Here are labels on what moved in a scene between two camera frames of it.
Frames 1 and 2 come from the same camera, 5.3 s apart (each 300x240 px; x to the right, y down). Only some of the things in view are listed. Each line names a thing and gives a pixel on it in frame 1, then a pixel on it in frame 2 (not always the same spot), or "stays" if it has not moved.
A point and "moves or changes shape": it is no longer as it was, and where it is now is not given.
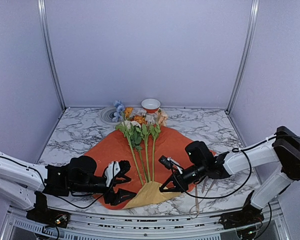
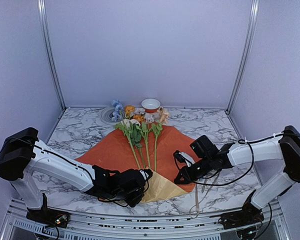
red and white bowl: (150, 105) stays
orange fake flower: (128, 112) moves or changes shape
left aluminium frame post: (50, 48) stays
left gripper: (115, 198) → (133, 202)
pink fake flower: (134, 136) stays
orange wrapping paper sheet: (155, 155) moves or changes shape
